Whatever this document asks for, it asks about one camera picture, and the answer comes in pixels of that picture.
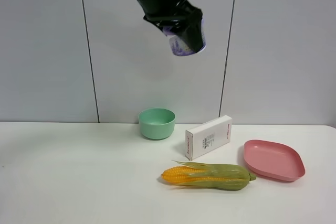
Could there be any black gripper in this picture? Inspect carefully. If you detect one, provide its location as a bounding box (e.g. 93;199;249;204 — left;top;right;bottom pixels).
137;0;205;52

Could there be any green plastic bowl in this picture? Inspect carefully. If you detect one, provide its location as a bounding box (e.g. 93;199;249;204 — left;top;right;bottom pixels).
138;108;176;140

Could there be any white cardboard box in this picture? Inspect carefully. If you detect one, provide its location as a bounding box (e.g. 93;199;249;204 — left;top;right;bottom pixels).
185;115;233;161

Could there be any toy corn cob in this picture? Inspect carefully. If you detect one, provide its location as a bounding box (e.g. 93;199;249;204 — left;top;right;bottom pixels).
161;162;257;191

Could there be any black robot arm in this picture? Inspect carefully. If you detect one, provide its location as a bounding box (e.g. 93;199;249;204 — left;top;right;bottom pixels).
137;0;206;57

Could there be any purple lidded air freshener jar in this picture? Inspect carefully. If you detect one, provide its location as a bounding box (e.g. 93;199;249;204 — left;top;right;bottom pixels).
167;18;206;57

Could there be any pink plastic plate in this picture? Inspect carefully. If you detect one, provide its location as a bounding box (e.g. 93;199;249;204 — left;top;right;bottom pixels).
243;140;306;182

